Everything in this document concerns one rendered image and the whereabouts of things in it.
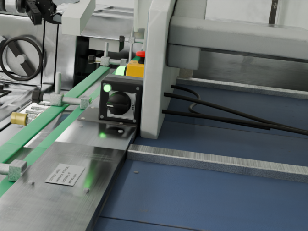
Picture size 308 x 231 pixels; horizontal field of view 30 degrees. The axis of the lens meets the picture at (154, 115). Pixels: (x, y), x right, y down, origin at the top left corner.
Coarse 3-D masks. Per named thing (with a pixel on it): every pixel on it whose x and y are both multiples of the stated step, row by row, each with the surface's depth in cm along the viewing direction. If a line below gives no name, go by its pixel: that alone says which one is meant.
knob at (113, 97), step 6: (114, 96) 108; (120, 96) 108; (126, 96) 109; (108, 102) 108; (114, 102) 108; (120, 102) 108; (126, 102) 108; (108, 108) 109; (114, 108) 107; (120, 108) 107; (126, 108) 107; (114, 114) 109; (120, 114) 109
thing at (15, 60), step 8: (8, 40) 268; (24, 40) 268; (32, 40) 268; (8, 48) 273; (16, 48) 269; (24, 48) 273; (32, 48) 272; (0, 56) 270; (8, 56) 274; (16, 56) 270; (24, 56) 271; (32, 56) 273; (40, 56) 268; (0, 64) 271; (8, 64) 275; (16, 64) 275; (24, 64) 270; (32, 64) 274; (40, 64) 269; (8, 72) 272; (16, 72) 276; (24, 72) 275; (32, 72) 271; (16, 80) 272; (24, 80) 272
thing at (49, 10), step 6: (18, 0) 195; (24, 0) 197; (36, 0) 195; (42, 0) 194; (48, 0) 194; (18, 6) 196; (24, 6) 198; (42, 6) 195; (48, 6) 195; (54, 6) 201; (24, 12) 200; (42, 12) 196; (48, 12) 196; (54, 12) 200
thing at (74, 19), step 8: (80, 0) 196; (88, 0) 196; (72, 8) 190; (80, 8) 190; (88, 8) 195; (64, 16) 184; (72, 16) 184; (80, 16) 185; (88, 16) 197; (64, 24) 186; (72, 24) 185; (80, 24) 186; (64, 32) 187; (72, 32) 187; (80, 32) 187
